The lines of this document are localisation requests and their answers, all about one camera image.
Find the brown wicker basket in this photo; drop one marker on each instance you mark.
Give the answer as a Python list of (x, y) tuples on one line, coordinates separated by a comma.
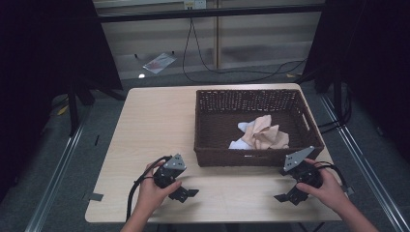
[(219, 129)]

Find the white wall outlet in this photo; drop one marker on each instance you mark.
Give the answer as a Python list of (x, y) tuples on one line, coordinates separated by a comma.
[(195, 4)]

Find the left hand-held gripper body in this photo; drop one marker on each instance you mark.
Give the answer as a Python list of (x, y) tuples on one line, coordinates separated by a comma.
[(168, 175)]

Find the black curtain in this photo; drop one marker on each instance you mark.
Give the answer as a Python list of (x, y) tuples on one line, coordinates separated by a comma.
[(370, 58), (48, 58)]

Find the person's left hand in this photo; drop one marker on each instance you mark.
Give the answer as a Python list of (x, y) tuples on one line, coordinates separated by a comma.
[(151, 193)]

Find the white cloth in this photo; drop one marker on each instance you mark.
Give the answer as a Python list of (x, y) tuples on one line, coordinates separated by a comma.
[(240, 145)]

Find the grey tape strip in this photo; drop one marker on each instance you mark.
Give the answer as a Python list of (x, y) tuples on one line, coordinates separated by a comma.
[(349, 190), (95, 196)]

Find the clear plastic bag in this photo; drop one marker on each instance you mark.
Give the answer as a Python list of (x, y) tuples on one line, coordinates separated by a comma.
[(159, 62)]

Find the wooden wall post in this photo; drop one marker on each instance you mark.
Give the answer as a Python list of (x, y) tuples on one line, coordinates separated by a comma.
[(218, 35)]

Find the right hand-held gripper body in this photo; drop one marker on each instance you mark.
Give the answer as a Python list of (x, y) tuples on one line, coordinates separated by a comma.
[(304, 175)]

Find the black metal stand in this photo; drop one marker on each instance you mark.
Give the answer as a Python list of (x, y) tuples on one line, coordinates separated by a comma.
[(73, 111), (337, 96)]

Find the black horizontal bar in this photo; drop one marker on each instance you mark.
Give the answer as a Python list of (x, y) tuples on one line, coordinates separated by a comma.
[(209, 13)]

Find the person's right hand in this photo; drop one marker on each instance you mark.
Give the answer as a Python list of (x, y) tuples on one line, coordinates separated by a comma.
[(327, 190)]

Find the metal floor rail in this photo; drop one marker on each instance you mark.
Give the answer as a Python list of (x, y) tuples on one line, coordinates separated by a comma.
[(364, 167), (56, 180)]

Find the yellow floor tape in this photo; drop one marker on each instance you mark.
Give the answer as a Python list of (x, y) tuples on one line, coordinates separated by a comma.
[(63, 110)]

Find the beige cloth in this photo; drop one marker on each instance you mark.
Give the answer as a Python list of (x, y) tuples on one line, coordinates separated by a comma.
[(267, 133)]

